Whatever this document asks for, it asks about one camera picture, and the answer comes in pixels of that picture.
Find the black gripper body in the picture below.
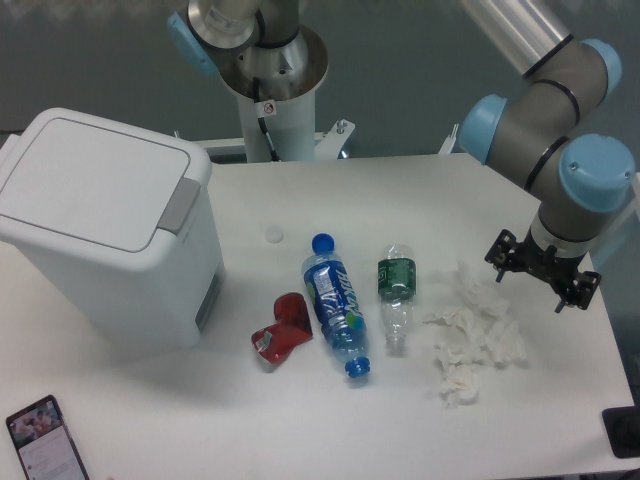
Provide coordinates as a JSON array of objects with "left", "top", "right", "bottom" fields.
[{"left": 509, "top": 232, "right": 583, "bottom": 290}]

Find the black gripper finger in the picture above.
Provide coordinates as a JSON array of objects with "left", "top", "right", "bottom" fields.
[
  {"left": 484, "top": 229, "right": 520, "bottom": 283},
  {"left": 553, "top": 271, "right": 602, "bottom": 313}
]

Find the white push-button trash can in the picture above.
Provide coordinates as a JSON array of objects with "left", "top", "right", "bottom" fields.
[{"left": 1, "top": 108, "right": 225, "bottom": 350}]

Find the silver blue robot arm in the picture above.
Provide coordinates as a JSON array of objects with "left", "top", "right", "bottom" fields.
[{"left": 167, "top": 1, "right": 636, "bottom": 309}]

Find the crushed red can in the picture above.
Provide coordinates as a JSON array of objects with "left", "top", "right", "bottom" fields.
[{"left": 251, "top": 292, "right": 313, "bottom": 373}]

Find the crumpled white tissue upper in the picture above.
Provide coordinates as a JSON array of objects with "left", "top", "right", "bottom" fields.
[{"left": 456, "top": 260, "right": 510, "bottom": 318}]

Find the crumpled white tissue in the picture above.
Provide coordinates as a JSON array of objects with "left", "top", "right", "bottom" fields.
[
  {"left": 440, "top": 364, "right": 479, "bottom": 408},
  {"left": 456, "top": 260, "right": 510, "bottom": 318},
  {"left": 423, "top": 306, "right": 486, "bottom": 369},
  {"left": 486, "top": 319, "right": 527, "bottom": 366}
]

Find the crumpled white tissue right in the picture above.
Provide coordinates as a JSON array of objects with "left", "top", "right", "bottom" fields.
[{"left": 486, "top": 319, "right": 527, "bottom": 366}]

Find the crumpled white tissue middle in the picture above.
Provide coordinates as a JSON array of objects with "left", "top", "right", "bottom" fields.
[{"left": 423, "top": 306, "right": 486, "bottom": 369}]

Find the green label plastic bottle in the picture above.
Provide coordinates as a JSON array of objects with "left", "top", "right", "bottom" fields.
[{"left": 377, "top": 244, "right": 417, "bottom": 357}]

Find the crumpled white tissue lower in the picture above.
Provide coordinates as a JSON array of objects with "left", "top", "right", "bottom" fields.
[{"left": 440, "top": 364, "right": 479, "bottom": 408}]

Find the black device at edge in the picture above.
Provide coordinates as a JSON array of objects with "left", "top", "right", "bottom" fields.
[{"left": 602, "top": 406, "right": 639, "bottom": 459}]

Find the blue label plastic bottle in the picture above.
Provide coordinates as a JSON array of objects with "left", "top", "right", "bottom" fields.
[{"left": 302, "top": 247, "right": 370, "bottom": 379}]

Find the blue bottle cap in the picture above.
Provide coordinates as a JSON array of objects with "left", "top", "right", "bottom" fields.
[{"left": 311, "top": 233, "right": 335, "bottom": 255}]

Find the smartphone with lit screen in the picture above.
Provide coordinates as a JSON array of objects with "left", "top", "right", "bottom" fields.
[{"left": 5, "top": 394, "right": 90, "bottom": 480}]

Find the white mounting bracket with bolt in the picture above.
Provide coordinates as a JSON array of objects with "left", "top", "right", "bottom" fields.
[{"left": 314, "top": 119, "right": 356, "bottom": 161}]

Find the black cable on pedestal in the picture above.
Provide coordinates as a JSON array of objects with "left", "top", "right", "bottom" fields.
[{"left": 252, "top": 77, "right": 281, "bottom": 162}]

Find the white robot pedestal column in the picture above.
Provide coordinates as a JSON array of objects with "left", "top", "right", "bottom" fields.
[{"left": 220, "top": 26, "right": 328, "bottom": 163}]

